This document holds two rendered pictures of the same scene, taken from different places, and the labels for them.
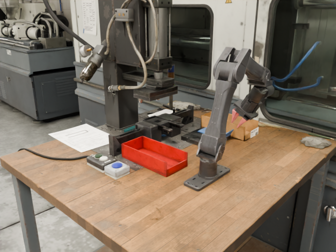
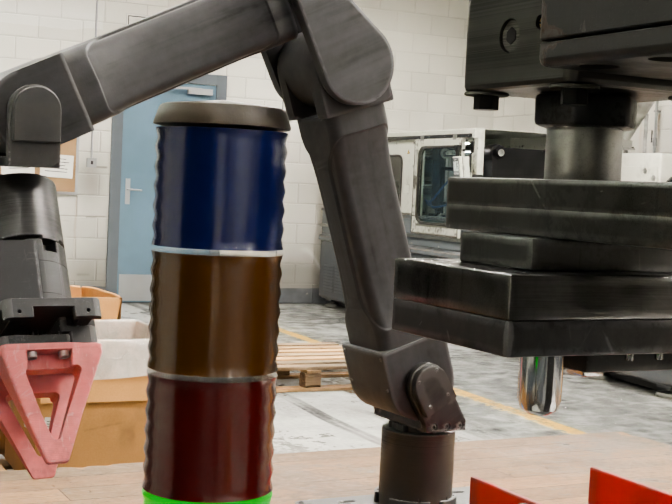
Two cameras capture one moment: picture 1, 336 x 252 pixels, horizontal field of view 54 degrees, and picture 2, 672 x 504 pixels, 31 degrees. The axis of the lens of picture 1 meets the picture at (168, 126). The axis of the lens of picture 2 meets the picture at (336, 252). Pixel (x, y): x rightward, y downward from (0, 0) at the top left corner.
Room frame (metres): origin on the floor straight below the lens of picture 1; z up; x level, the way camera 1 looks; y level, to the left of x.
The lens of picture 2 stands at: (2.03, 0.14, 1.17)
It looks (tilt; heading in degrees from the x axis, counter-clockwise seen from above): 3 degrees down; 200
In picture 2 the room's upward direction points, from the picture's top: 3 degrees clockwise
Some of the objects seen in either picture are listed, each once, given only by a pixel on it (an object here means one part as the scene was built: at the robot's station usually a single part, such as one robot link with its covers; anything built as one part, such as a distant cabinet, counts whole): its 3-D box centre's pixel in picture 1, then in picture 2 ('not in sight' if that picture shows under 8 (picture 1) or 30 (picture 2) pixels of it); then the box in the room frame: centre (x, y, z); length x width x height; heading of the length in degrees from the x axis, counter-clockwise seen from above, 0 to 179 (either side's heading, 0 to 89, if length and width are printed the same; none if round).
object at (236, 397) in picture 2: not in sight; (210, 429); (1.71, -0.02, 1.10); 0.04 x 0.04 x 0.03
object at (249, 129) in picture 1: (229, 125); not in sight; (1.51, -0.30, 0.93); 0.25 x 0.13 x 0.08; 47
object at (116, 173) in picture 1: (117, 172); not in sight; (1.07, 0.19, 0.90); 0.07 x 0.07 x 0.06; 47
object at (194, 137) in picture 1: (206, 137); not in sight; (1.40, -0.18, 0.91); 0.17 x 0.16 x 0.02; 137
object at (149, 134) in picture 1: (158, 129); not in sight; (1.43, 0.04, 0.94); 0.20 x 0.10 x 0.07; 137
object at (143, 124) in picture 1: (158, 120); not in sight; (1.43, 0.04, 0.98); 0.20 x 0.10 x 0.01; 137
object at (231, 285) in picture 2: (171, 75); (214, 309); (1.71, -0.02, 1.14); 0.04 x 0.04 x 0.03
